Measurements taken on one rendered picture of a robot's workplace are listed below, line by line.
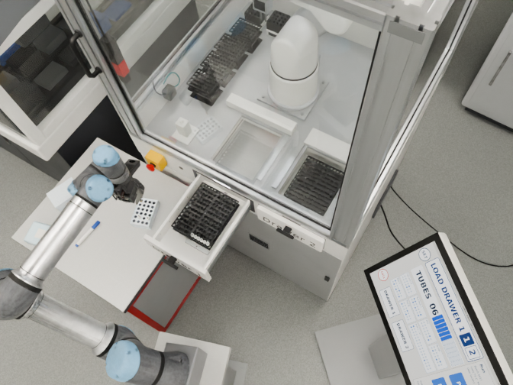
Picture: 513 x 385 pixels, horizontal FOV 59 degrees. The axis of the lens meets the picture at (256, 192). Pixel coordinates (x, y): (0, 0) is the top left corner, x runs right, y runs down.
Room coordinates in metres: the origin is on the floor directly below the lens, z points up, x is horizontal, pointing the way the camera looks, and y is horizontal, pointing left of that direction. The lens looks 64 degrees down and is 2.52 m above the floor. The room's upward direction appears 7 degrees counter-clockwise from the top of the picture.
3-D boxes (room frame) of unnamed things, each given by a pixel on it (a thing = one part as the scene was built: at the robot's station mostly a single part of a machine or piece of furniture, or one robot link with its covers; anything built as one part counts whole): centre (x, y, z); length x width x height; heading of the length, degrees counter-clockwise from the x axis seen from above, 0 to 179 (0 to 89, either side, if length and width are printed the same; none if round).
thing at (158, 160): (1.01, 0.41, 0.88); 0.07 x 0.05 x 0.07; 52
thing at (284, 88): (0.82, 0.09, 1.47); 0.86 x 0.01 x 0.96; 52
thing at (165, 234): (0.74, 0.21, 0.86); 0.40 x 0.26 x 0.06; 142
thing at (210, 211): (0.73, 0.21, 0.87); 0.22 x 0.18 x 0.06; 142
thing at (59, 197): (0.96, 0.83, 0.79); 0.13 x 0.09 x 0.05; 122
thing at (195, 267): (0.57, 0.33, 0.87); 0.29 x 0.02 x 0.11; 52
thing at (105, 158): (0.79, 0.46, 1.28); 0.09 x 0.08 x 0.11; 136
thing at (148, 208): (0.82, 0.48, 0.78); 0.12 x 0.08 x 0.04; 161
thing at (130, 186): (0.78, 0.46, 1.12); 0.09 x 0.08 x 0.12; 161
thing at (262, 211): (0.63, -0.11, 0.87); 0.29 x 0.02 x 0.11; 52
